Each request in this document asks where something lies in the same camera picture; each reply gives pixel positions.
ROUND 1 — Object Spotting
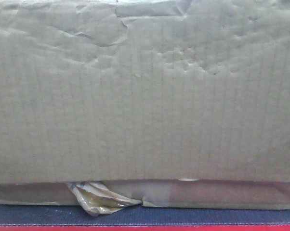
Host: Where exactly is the large brown cardboard box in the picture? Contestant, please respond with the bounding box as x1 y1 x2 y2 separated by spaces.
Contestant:
0 0 290 210

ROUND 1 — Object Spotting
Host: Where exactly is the blue and red mat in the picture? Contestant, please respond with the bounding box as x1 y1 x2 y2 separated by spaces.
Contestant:
0 205 290 231

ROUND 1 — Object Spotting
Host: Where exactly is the crumpled clear packing tape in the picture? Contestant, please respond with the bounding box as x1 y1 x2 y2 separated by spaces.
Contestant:
66 181 143 217

